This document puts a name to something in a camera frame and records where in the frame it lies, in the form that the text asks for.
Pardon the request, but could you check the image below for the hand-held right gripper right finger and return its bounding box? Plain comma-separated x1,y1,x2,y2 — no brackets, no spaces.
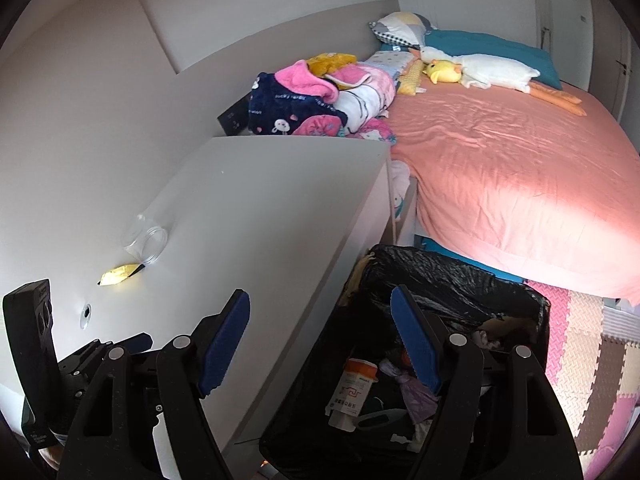
390,285,586,480

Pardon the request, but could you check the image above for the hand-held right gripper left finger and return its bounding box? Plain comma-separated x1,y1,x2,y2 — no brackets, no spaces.
56,288,251,480

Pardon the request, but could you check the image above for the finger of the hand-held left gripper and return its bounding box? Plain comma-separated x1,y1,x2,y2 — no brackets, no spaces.
114,331,154,357

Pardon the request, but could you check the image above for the purple plastic bag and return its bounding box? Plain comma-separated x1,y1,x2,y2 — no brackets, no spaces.
380,357,441,426

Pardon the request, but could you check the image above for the trash bin with black bag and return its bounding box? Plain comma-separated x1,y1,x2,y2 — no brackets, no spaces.
260,244,551,480

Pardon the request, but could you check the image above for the orange capped bottle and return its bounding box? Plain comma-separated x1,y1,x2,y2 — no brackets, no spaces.
325,358,379,432

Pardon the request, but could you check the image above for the yellow snack packet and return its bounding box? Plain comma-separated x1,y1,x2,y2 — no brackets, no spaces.
97,262,147,288

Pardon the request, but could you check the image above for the beige plastic bag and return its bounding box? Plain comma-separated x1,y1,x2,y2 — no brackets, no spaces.
344,255,377,307

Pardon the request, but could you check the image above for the brown cardboard piece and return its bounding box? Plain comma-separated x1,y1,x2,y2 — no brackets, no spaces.
487,314,532,337

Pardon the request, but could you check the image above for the clear plastic jar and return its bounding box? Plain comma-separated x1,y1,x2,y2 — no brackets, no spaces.
122,214,169,263

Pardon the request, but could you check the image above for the white desk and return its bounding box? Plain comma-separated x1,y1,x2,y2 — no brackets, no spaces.
0,135,393,480

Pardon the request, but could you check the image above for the white printed cloth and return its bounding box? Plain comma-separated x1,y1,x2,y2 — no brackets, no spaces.
390,160,414,221

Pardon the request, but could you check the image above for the pink beige foam floor mat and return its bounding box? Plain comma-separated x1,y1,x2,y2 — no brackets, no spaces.
522,280,640,480

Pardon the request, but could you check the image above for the bed with pink sheet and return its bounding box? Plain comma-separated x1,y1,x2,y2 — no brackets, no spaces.
387,77,640,306

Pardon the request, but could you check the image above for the navy printed fleece blanket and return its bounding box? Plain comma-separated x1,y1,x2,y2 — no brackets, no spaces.
247,72,351,137

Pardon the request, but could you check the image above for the pink white cartoon blanket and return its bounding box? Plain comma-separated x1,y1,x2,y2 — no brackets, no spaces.
325,62,398,146

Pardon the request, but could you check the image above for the yellow long cushion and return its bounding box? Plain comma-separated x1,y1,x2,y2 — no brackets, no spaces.
397,57,427,97

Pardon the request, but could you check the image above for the yellow duck plush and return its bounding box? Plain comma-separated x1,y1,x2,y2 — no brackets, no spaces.
422,59,463,86

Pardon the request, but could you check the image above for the pink fleece cloth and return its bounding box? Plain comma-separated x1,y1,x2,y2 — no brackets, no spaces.
277,60,341,106

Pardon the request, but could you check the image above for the pale blue patterned quilt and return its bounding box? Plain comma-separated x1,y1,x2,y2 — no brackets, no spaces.
360,50,416,81

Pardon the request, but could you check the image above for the white goose plush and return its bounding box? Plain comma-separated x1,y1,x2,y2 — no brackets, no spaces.
419,46,587,118

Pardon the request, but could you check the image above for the mustard yellow cloth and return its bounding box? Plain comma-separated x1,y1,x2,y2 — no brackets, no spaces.
306,52,358,77

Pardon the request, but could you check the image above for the teal pillow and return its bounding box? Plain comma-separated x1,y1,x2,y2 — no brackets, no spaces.
380,29,563,91

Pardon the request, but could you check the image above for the checked patchwork pillow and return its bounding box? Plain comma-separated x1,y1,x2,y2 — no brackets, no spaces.
369,11,436,47

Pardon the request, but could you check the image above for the white door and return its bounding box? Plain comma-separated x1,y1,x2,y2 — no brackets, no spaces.
529,0,593,92

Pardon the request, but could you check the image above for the black wall socket panel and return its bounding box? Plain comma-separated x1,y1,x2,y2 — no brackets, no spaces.
216,92,251,136

